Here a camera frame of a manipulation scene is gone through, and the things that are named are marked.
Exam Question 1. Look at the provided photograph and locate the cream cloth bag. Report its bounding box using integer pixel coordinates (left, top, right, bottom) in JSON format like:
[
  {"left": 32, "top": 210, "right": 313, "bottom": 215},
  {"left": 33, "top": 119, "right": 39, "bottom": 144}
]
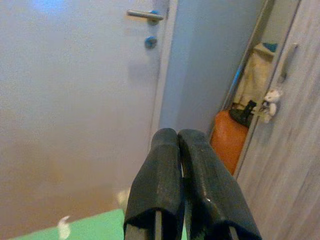
[{"left": 234, "top": 42, "right": 279, "bottom": 108}]

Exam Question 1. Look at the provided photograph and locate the white room door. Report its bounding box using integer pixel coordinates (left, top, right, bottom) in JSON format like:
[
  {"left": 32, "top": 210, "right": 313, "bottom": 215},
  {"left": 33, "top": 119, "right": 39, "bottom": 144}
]
[{"left": 0, "top": 0, "right": 179, "bottom": 240}]

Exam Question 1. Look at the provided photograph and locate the orange container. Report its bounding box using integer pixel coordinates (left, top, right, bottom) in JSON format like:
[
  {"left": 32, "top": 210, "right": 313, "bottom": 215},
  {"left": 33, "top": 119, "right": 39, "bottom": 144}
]
[{"left": 209, "top": 110, "right": 249, "bottom": 176}]

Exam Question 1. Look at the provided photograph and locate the white teddy bear keychain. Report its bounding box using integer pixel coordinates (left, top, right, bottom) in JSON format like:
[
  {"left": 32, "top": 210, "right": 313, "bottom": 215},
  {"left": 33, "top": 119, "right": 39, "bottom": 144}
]
[{"left": 259, "top": 89, "right": 284, "bottom": 124}]

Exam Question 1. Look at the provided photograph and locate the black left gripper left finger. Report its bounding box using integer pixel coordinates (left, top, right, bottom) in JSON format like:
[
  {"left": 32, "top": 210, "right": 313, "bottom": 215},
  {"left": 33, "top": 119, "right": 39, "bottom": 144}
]
[{"left": 122, "top": 127, "right": 186, "bottom": 240}]

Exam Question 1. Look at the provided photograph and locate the black strap with buckle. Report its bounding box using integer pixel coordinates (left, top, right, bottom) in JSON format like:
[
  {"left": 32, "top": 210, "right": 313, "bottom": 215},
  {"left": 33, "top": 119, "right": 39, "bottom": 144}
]
[{"left": 229, "top": 99, "right": 258, "bottom": 128}]

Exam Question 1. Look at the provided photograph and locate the green floor mat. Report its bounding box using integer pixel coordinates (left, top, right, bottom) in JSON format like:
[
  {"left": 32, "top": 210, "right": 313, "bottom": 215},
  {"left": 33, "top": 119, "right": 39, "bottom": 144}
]
[{"left": 9, "top": 207, "right": 191, "bottom": 240}]

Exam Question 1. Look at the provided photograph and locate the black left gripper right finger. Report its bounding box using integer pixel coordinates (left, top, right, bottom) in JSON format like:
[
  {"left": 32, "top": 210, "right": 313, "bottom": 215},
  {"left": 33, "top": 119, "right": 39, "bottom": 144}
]
[{"left": 176, "top": 128, "right": 263, "bottom": 240}]

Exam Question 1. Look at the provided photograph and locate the silver door lever handle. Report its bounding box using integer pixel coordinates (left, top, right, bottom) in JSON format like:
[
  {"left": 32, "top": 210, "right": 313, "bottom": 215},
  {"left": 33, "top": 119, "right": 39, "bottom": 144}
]
[{"left": 126, "top": 9, "right": 165, "bottom": 26}]

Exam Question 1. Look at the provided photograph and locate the round door lock rosette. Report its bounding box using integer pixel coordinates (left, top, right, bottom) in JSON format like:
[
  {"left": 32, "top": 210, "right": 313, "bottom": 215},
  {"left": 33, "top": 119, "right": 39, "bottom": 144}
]
[{"left": 144, "top": 35, "right": 158, "bottom": 49}]

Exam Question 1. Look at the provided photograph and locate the grey wood-grain cabinet door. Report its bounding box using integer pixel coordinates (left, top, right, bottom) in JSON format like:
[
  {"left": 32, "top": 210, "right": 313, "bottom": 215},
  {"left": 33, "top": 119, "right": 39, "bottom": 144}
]
[{"left": 234, "top": 0, "right": 320, "bottom": 240}]

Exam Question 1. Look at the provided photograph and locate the silver cabinet bar handle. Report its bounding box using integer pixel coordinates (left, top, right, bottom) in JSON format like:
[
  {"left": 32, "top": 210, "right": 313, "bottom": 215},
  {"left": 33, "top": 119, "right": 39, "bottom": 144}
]
[{"left": 279, "top": 43, "right": 298, "bottom": 81}]

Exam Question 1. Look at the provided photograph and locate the blue stick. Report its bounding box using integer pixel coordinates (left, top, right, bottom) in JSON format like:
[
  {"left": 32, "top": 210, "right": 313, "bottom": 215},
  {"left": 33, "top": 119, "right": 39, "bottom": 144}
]
[{"left": 228, "top": 64, "right": 244, "bottom": 94}]

